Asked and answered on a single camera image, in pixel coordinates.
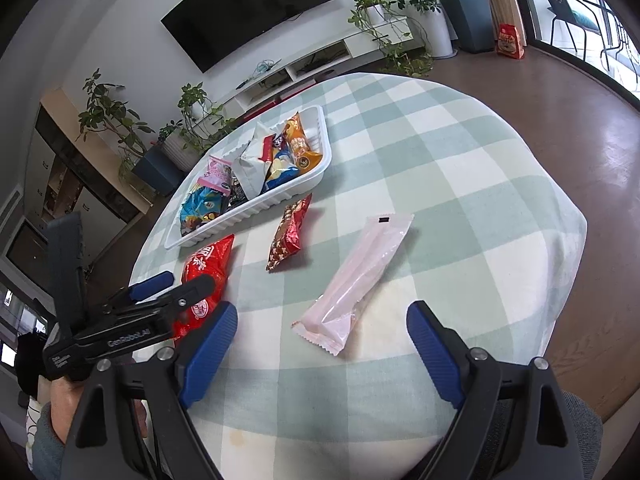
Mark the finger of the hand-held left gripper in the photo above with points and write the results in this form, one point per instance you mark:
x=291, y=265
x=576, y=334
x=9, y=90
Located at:
x=150, y=284
x=195, y=287

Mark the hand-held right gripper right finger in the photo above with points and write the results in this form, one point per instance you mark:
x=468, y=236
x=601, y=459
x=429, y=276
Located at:
x=432, y=355

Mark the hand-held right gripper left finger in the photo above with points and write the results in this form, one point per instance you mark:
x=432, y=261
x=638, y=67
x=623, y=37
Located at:
x=207, y=355

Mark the red chocolate snack packet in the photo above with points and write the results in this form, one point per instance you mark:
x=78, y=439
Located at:
x=210, y=265

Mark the white plastic tray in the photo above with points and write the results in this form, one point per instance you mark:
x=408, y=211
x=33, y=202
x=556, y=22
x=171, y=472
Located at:
x=250, y=212

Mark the black snack packet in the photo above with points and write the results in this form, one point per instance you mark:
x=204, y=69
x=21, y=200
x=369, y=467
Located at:
x=236, y=192

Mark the dark red patterned snack packet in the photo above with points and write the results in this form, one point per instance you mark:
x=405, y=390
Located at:
x=287, y=235

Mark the long pale pink snack packet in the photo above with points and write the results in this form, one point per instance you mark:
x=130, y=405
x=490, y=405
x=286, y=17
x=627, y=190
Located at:
x=350, y=285

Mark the pink cartoon snack packet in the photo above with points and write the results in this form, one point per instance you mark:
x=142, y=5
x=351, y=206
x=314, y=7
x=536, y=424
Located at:
x=217, y=175

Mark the large white green snack packet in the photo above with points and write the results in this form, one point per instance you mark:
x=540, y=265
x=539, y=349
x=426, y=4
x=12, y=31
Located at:
x=250, y=170

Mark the blue white snack packet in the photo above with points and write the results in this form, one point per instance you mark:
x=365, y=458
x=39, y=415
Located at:
x=282, y=172

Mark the person's left forearm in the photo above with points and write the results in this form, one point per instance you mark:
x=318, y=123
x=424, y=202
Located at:
x=45, y=455

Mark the person's left hand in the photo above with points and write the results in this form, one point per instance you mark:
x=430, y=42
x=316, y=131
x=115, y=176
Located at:
x=67, y=405

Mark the blue cartoon snack packet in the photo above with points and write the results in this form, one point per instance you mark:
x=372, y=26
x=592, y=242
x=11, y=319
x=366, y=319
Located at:
x=200, y=207

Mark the dark chair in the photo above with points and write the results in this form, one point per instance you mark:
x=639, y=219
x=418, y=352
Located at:
x=30, y=360

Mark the wooden display cabinet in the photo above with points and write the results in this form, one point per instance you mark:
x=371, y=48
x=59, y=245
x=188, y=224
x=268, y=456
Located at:
x=60, y=170

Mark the tall plant in blue planter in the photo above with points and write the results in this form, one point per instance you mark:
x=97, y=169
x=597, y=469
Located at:
x=157, y=170

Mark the plant in white ribbed pot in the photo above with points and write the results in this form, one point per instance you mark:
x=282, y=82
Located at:
x=182, y=152

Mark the floral pillow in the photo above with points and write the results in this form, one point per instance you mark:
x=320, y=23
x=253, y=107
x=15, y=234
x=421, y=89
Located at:
x=32, y=415

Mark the grey fabric chair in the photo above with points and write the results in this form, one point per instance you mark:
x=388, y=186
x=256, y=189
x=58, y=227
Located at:
x=582, y=435

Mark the orange snack packet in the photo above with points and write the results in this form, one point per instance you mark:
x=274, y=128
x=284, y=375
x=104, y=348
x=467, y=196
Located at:
x=302, y=152

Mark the trailing plant in white pot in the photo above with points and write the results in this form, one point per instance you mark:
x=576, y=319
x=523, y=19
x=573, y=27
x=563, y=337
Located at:
x=197, y=107
x=377, y=12

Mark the red storage box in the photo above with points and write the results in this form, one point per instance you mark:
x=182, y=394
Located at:
x=262, y=109

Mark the green white checkered tablecloth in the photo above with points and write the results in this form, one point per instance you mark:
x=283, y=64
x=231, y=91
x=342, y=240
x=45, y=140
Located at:
x=450, y=160

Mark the white television cabinet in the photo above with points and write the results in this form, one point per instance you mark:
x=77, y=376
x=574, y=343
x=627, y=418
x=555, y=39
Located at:
x=360, y=42

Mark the red bag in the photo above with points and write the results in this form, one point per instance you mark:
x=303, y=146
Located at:
x=510, y=42

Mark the leafy plant in white planter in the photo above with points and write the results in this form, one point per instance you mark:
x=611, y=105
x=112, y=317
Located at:
x=435, y=30

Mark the tall plant in grey planter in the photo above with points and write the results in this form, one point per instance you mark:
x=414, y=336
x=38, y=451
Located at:
x=470, y=20

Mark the black metal chair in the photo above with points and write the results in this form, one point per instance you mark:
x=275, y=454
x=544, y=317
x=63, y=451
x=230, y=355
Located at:
x=570, y=10

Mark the black wall television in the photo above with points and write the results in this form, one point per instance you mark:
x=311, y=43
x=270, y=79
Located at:
x=240, y=10

